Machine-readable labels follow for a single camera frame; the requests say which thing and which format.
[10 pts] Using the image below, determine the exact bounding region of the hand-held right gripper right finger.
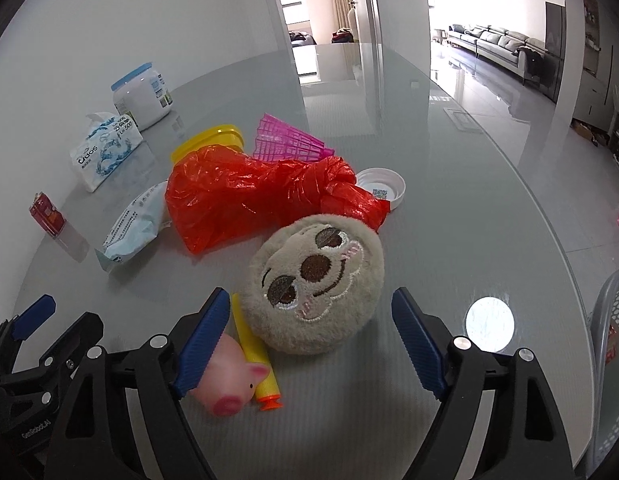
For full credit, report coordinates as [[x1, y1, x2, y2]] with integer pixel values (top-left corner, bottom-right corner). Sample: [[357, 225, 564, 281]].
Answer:
[[391, 287, 597, 480]]

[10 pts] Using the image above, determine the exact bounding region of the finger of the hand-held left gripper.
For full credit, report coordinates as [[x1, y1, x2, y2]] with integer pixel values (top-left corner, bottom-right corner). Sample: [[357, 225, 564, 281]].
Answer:
[[0, 311, 106, 392], [0, 295, 57, 361]]

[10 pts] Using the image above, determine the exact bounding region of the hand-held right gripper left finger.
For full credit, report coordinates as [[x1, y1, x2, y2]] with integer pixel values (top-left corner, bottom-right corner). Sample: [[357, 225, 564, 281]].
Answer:
[[48, 287, 232, 480]]

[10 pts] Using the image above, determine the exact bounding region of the grey plush sloth toy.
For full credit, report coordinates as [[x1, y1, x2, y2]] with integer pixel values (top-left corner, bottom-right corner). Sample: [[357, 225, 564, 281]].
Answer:
[[239, 212, 385, 356]]

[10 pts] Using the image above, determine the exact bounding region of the grey plastic basket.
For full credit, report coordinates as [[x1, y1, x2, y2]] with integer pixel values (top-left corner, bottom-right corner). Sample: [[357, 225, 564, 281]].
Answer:
[[584, 266, 619, 480]]

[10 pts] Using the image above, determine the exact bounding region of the yellow plastic ring container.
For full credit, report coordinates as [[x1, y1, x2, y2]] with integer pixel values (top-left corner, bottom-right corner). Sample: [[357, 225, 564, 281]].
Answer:
[[170, 125, 246, 166]]

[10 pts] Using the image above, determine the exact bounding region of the pink plastic shuttlecock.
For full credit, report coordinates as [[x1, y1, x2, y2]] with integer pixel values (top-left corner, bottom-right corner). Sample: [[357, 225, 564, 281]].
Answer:
[[246, 112, 336, 163]]

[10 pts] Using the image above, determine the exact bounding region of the pink rubber pig toy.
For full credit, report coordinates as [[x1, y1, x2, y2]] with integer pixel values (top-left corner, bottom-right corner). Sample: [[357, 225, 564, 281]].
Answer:
[[180, 334, 271, 417]]

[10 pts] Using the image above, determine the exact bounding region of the yellow foam dart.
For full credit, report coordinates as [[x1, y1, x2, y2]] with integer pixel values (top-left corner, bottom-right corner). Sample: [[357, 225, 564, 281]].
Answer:
[[232, 292, 284, 413]]

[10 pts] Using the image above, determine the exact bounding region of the small red box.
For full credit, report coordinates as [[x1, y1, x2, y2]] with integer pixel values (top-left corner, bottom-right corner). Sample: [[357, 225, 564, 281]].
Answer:
[[29, 191, 66, 237]]

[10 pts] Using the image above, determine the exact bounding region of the white wet wipes packet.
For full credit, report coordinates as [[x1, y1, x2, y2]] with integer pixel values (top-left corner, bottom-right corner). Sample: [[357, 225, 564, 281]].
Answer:
[[95, 181, 172, 273]]

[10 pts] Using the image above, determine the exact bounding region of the red plastic bag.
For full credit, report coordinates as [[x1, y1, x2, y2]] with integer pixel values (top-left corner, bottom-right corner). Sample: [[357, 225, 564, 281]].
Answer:
[[164, 144, 391, 256]]

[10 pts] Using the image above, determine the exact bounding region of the white round lid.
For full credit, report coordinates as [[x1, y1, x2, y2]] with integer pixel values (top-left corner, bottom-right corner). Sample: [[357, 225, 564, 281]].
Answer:
[[356, 167, 407, 209]]

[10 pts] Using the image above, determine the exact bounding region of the white blue tissue packet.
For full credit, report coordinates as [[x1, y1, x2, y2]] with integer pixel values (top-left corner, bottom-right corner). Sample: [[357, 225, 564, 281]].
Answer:
[[70, 111, 143, 193]]

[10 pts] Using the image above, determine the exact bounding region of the white jar with blue lid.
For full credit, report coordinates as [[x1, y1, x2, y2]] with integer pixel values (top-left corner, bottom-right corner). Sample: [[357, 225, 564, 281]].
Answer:
[[112, 62, 174, 132]]

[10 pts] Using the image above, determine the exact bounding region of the grey sofa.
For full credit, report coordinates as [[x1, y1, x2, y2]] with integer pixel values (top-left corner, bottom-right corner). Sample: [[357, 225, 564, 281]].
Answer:
[[447, 23, 547, 78]]

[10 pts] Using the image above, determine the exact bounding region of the white door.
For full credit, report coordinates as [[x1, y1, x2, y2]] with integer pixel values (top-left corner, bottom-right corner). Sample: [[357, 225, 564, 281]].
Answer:
[[359, 0, 385, 131]]

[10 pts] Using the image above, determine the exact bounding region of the dark tall cabinet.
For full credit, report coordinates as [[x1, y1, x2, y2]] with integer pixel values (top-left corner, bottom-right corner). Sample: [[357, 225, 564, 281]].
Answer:
[[544, 1, 565, 103]]

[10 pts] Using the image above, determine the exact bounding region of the beige curtain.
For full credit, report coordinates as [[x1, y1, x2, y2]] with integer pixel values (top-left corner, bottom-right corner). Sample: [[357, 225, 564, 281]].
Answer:
[[327, 0, 354, 43]]

